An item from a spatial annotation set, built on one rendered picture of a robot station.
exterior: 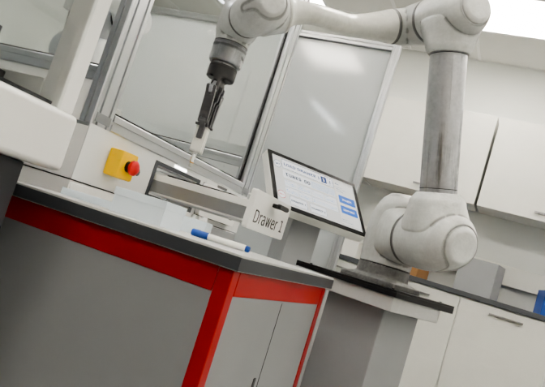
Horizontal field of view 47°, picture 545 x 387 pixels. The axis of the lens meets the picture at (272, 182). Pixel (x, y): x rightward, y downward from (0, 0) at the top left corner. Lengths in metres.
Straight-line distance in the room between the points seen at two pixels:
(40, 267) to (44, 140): 0.28
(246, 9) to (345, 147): 2.06
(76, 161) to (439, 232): 0.92
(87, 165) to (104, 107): 0.15
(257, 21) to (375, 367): 0.98
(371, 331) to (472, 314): 2.77
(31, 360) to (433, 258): 0.97
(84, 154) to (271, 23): 0.56
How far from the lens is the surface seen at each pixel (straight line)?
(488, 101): 5.54
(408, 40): 1.90
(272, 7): 1.49
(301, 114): 3.61
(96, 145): 1.65
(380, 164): 5.11
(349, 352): 1.84
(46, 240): 1.31
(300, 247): 2.82
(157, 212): 1.27
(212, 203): 1.78
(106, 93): 1.65
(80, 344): 1.24
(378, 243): 1.84
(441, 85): 1.75
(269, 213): 1.83
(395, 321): 1.85
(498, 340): 4.53
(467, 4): 1.74
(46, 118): 1.14
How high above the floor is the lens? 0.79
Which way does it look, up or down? 6 degrees up
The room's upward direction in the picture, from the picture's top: 18 degrees clockwise
